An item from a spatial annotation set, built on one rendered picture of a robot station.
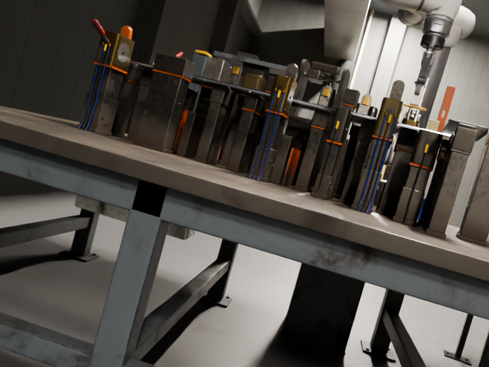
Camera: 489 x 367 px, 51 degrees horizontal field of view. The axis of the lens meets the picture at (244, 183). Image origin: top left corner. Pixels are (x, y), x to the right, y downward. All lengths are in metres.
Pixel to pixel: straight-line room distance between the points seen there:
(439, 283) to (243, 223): 0.43
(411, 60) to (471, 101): 1.41
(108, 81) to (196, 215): 0.90
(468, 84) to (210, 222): 10.16
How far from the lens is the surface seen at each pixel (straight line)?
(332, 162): 1.64
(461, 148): 1.43
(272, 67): 2.22
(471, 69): 11.19
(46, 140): 1.23
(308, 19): 11.08
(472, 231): 1.67
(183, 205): 1.15
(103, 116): 1.94
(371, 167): 1.59
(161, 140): 1.81
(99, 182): 1.22
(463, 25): 2.46
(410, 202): 1.59
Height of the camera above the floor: 0.78
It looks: 3 degrees down
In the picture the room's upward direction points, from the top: 16 degrees clockwise
